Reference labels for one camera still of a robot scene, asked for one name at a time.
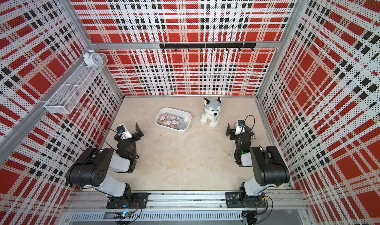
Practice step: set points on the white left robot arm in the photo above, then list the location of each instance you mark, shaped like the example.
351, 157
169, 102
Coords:
90, 170

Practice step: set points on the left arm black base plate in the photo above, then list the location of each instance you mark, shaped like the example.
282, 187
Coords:
138, 200

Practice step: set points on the grey white husky plush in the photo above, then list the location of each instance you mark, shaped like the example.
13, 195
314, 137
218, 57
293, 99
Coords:
212, 112

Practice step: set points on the black hook rail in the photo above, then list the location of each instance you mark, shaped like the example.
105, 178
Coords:
208, 46

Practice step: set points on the round clear paper clip jar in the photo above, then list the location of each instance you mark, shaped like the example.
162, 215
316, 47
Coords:
181, 126

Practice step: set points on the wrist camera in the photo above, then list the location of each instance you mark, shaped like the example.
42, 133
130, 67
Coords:
122, 132
240, 127

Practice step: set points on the white plastic storage box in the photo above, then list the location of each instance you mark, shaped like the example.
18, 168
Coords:
178, 113

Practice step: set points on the white handled scissors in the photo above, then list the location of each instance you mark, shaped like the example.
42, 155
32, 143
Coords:
231, 153

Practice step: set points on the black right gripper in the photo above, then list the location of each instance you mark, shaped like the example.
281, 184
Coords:
232, 131

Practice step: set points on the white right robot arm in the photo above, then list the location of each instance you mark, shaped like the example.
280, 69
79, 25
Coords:
269, 168

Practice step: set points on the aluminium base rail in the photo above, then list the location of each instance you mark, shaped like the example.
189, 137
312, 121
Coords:
94, 201

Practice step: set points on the square paper clip box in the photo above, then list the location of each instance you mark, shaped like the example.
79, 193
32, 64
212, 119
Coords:
166, 123

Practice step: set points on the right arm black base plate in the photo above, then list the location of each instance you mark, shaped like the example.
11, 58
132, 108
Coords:
237, 200

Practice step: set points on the white alarm clock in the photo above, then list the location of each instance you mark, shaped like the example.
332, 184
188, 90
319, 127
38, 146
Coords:
92, 58

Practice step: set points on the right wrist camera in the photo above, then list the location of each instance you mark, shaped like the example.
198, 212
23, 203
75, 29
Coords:
240, 127

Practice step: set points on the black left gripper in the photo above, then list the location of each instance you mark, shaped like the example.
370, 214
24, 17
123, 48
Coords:
140, 134

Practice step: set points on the white wire mesh shelf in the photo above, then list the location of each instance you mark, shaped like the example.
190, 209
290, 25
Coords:
68, 95

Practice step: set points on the green circuit board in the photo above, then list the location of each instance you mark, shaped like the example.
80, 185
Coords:
122, 215

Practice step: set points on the paper clip box front left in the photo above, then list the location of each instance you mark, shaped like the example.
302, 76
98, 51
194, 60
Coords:
160, 119

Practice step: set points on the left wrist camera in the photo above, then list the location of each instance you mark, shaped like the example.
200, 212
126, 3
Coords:
122, 132

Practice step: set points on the paper clip box front middle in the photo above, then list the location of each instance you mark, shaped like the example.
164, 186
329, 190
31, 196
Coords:
174, 124

